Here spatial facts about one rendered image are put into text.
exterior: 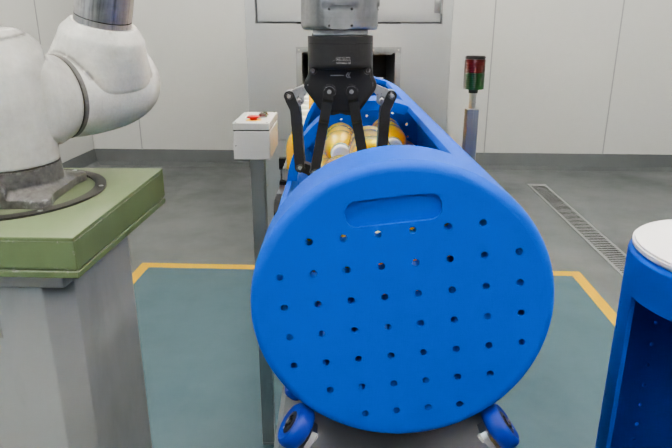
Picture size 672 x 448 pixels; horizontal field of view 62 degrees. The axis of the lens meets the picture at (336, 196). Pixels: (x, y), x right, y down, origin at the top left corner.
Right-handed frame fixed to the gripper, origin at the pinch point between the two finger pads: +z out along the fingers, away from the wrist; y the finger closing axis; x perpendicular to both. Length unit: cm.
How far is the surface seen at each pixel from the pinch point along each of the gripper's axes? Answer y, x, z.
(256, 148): -22, 80, 10
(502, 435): 15.4, -22.1, 16.4
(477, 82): 42, 105, -5
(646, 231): 48, 15, 10
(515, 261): 15.7, -20.2, -0.8
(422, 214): 7.2, -19.8, -5.2
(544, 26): 191, 473, -20
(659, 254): 44.9, 6.3, 9.7
